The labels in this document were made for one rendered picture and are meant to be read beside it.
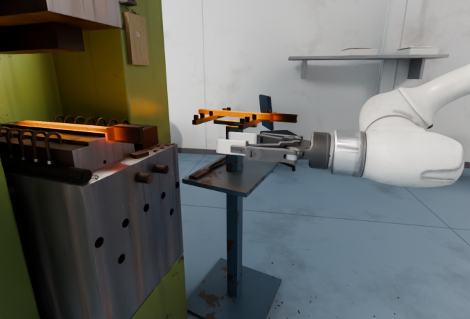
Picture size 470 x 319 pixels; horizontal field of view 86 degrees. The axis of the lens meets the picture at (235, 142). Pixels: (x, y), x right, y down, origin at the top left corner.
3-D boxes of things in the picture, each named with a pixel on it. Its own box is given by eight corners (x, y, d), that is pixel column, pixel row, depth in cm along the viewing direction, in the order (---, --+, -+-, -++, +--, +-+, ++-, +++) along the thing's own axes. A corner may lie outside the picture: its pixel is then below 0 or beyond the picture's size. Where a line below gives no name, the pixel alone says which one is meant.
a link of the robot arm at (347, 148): (355, 168, 55) (326, 165, 57) (361, 126, 52) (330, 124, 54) (361, 185, 46) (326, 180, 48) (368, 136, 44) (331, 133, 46)
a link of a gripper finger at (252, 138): (256, 134, 59) (257, 133, 60) (228, 132, 61) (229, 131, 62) (256, 146, 60) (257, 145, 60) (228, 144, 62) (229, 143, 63)
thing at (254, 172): (278, 165, 130) (278, 161, 129) (246, 198, 95) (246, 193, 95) (226, 157, 143) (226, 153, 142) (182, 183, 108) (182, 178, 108)
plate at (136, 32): (149, 65, 98) (145, 17, 94) (133, 64, 90) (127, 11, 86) (145, 65, 99) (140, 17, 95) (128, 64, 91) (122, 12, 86)
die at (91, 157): (135, 153, 78) (132, 126, 76) (76, 177, 59) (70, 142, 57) (39, 142, 91) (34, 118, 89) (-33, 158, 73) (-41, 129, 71)
